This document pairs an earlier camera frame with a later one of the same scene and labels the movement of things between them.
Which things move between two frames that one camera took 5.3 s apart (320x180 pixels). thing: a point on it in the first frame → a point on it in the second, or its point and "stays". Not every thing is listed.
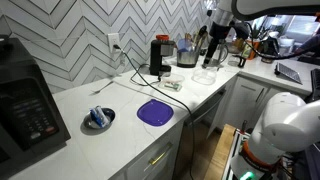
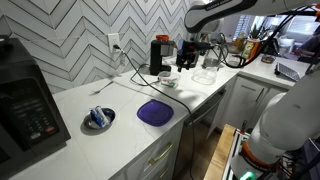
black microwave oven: (31, 123) stays
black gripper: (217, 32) → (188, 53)
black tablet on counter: (291, 73) stays
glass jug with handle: (219, 55) stays
